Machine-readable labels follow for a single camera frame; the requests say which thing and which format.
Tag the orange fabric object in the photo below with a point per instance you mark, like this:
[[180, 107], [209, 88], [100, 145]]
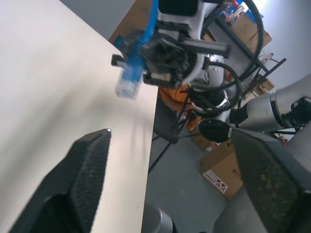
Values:
[[173, 95]]

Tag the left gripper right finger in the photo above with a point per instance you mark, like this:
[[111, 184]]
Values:
[[269, 184]]

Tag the cardboard box with blue label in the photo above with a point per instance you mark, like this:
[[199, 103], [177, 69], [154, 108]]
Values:
[[134, 17]]

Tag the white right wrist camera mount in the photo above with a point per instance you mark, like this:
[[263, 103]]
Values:
[[194, 21]]

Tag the black chair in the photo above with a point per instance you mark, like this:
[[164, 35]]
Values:
[[165, 116]]

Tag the large cardboard box on shelf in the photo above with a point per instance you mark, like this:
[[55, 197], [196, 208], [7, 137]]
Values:
[[247, 26]]

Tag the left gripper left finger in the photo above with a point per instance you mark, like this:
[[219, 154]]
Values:
[[80, 174]]

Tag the cardboard box with warning stickers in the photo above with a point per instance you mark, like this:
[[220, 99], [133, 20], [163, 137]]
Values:
[[223, 167]]

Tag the colourful packages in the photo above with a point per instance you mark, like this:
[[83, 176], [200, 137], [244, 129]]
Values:
[[230, 11]]

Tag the small cardboard box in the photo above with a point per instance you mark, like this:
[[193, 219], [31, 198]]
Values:
[[266, 85]]

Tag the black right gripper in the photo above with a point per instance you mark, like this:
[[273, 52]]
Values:
[[167, 60]]

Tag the black metal shelf frame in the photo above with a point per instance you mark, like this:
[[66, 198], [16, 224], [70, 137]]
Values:
[[234, 40]]

